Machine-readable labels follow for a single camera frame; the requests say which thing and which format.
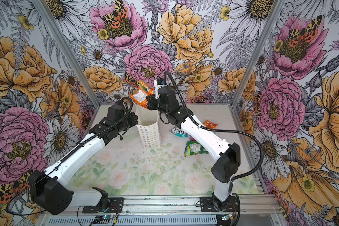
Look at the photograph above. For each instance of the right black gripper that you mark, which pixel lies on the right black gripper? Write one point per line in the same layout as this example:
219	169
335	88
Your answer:
150	103

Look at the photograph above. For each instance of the right green circuit board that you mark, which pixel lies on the right green circuit board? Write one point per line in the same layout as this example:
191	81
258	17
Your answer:
227	217

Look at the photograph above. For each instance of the green snack packet right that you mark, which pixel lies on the green snack packet right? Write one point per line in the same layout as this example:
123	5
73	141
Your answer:
194	148

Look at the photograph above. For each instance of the orange snack packet back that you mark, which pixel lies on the orange snack packet back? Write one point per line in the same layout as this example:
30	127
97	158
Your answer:
210	125

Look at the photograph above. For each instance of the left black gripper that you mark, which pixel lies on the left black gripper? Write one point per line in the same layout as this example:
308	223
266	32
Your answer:
133	117

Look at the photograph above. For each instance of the aluminium front rail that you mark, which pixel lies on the aluminium front rail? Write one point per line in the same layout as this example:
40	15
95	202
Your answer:
192	204

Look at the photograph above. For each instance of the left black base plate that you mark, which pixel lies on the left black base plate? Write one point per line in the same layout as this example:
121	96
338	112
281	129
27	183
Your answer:
109	205

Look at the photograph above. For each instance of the orange snack packet front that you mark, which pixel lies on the orange snack packet front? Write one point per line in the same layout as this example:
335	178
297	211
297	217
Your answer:
141	93

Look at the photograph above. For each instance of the teal Fox's candy packet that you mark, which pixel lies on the teal Fox's candy packet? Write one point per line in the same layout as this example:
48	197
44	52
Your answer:
178	132

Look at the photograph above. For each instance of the left aluminium frame post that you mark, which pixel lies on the left aluminium frame post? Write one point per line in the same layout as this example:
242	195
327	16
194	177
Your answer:
54	29

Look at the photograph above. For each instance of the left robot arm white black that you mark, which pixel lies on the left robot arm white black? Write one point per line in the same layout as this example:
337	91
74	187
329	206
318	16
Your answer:
48	188

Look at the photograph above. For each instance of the orange snack packet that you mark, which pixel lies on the orange snack packet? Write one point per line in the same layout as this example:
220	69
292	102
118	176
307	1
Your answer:
210	125
141	93

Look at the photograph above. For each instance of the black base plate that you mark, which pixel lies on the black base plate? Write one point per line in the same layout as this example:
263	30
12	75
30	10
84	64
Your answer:
109	205
212	204

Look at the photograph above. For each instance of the white vented cable duct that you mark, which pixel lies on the white vented cable duct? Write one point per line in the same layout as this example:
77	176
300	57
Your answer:
129	220

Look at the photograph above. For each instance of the right aluminium frame post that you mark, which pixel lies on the right aluminium frame post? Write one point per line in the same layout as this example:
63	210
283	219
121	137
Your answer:
263	37

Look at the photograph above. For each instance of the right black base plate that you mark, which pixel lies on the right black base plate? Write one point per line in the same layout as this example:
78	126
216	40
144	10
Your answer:
212	204

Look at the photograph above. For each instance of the green circuit board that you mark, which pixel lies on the green circuit board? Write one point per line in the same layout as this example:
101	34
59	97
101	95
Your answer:
105	219
227	217

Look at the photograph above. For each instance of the aluminium frame post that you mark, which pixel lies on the aluminium frame post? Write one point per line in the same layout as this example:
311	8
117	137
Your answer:
263	37
54	29

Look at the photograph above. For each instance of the left green circuit board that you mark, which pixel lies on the left green circuit board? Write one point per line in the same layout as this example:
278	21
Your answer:
105	219

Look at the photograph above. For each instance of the white paper bag with cartoon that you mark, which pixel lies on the white paper bag with cartoon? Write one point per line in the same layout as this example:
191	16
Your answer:
148	127

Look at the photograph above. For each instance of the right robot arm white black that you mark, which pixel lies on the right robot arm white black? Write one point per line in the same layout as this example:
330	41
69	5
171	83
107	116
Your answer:
227	156

